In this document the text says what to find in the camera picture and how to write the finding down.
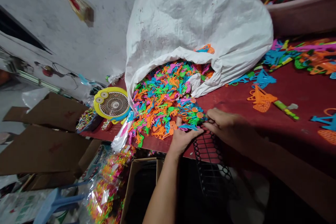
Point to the person's right hand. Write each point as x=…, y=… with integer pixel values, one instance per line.
x=231, y=129

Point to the person's left hand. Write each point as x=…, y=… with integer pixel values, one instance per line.
x=181, y=138

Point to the person's right fingers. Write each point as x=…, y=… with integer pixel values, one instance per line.
x=211, y=121

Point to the teal plastic toy piece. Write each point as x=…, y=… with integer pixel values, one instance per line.
x=194, y=125

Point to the teal flat toy piece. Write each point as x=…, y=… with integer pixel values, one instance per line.
x=240, y=79

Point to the pile of colourful plastic toys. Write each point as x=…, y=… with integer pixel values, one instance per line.
x=162, y=100

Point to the orange plastic net toy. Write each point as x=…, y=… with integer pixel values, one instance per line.
x=261, y=100

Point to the orange toy on sack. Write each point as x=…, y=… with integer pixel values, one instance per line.
x=206, y=49

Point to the green toy tube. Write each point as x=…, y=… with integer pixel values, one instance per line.
x=286, y=109

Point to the bundle of white plastic bags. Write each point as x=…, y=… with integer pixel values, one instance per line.
x=122, y=134

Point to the open cardboard box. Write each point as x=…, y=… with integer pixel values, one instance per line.
x=143, y=182

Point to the white woven sack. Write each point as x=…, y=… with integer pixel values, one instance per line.
x=194, y=24

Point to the yellow cartoon desk fan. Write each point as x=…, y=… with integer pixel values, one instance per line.
x=112, y=104

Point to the blue plastic toy part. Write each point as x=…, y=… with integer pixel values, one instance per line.
x=326, y=122

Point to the heap of mixed net toys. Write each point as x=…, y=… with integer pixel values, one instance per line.
x=307, y=56

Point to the packets of colourful toy rings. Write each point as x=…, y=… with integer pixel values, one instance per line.
x=110, y=182

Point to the orange mesh paddle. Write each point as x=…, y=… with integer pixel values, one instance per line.
x=328, y=136

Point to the tray of small colourful items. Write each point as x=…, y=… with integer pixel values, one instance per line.
x=86, y=120

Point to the pink plastic basin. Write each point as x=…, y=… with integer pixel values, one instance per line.
x=304, y=14

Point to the flattened brown cardboard sheets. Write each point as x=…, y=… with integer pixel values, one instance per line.
x=44, y=140

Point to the blue plastic stool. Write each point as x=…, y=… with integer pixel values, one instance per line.
x=57, y=200

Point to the hanging yellow red packet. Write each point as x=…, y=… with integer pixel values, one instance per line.
x=77, y=3

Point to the blue plastic frame toy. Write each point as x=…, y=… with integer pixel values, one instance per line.
x=263, y=78

